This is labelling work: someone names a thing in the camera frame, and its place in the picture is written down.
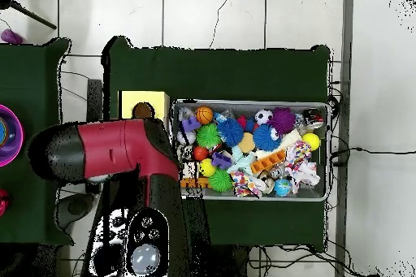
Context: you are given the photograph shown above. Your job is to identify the purple and pink bowl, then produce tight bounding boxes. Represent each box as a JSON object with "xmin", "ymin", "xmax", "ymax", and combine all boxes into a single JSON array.
[{"xmin": 0, "ymin": 104, "xmax": 25, "ymax": 167}]

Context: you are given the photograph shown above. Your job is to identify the black and white soccer ball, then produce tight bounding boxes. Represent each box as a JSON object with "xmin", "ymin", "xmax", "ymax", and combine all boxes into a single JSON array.
[{"xmin": 254, "ymin": 108, "xmax": 274, "ymax": 126}]

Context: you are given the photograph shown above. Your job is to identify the shallow wire mesh bin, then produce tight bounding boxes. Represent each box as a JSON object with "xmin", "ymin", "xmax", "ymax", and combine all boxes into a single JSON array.
[{"xmin": 169, "ymin": 98, "xmax": 331, "ymax": 202}]

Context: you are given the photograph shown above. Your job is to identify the crumpled colourful spotted paper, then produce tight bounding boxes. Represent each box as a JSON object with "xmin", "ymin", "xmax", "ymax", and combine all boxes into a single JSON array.
[
  {"xmin": 284, "ymin": 140, "xmax": 321, "ymax": 194},
  {"xmin": 230, "ymin": 169, "xmax": 266, "ymax": 199}
]

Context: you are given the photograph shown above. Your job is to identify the purple spiky ball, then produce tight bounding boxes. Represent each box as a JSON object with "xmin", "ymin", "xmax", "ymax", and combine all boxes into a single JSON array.
[{"xmin": 267, "ymin": 106, "xmax": 297, "ymax": 136}]

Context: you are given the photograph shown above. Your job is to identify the lavender building block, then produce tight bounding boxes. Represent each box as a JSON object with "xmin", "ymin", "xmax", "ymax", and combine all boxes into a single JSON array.
[{"xmin": 180, "ymin": 116, "xmax": 202, "ymax": 133}]

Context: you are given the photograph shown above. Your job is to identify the dark green table cloth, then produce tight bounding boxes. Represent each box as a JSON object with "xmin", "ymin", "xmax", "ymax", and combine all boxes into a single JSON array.
[
  {"xmin": 0, "ymin": 37, "xmax": 74, "ymax": 247},
  {"xmin": 102, "ymin": 36, "xmax": 332, "ymax": 252}
]

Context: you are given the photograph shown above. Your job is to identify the wooden box with three holes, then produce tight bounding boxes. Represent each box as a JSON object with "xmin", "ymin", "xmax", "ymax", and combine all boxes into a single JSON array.
[{"xmin": 118, "ymin": 90, "xmax": 171, "ymax": 123}]

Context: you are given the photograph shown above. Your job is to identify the blue puffer ball with eye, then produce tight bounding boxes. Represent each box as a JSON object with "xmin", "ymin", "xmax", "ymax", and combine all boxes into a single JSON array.
[{"xmin": 252, "ymin": 123, "xmax": 283, "ymax": 152}]

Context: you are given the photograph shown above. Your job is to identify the orange basketball toy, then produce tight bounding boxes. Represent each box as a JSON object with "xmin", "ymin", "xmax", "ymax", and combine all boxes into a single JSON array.
[{"xmin": 195, "ymin": 106, "xmax": 215, "ymax": 126}]

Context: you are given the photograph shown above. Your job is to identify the black cable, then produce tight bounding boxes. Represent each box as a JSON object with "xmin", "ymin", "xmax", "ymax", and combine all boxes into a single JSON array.
[{"xmin": 329, "ymin": 145, "xmax": 416, "ymax": 166}]

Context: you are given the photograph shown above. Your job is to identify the green puffer ball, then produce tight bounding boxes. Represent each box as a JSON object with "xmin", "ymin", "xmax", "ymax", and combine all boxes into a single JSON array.
[{"xmin": 196, "ymin": 123, "xmax": 223, "ymax": 149}]

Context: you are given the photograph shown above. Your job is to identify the long orange building block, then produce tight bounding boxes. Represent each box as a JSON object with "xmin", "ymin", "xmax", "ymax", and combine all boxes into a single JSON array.
[{"xmin": 250, "ymin": 149, "xmax": 287, "ymax": 175}]

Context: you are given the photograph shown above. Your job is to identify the small purple object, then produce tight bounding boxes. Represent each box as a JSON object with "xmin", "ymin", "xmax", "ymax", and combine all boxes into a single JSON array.
[{"xmin": 0, "ymin": 28, "xmax": 24, "ymax": 45}]

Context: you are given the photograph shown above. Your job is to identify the black tripod leg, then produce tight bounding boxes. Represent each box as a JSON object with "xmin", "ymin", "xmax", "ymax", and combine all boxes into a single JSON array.
[{"xmin": 0, "ymin": 0, "xmax": 58, "ymax": 30}]

